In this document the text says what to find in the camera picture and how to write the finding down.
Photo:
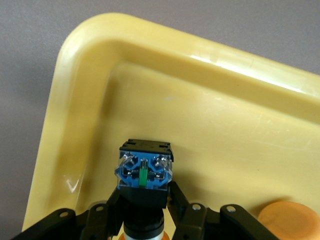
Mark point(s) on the yellow plastic tray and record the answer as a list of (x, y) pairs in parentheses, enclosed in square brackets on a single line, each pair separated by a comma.
[(212, 125)]

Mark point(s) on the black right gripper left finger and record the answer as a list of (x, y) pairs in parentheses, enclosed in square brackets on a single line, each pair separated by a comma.
[(75, 222)]

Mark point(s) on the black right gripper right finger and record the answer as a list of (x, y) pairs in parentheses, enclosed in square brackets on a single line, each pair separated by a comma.
[(212, 222)]

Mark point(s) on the yellow push button switch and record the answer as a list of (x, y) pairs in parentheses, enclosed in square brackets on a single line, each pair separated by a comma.
[(143, 170), (287, 217)]

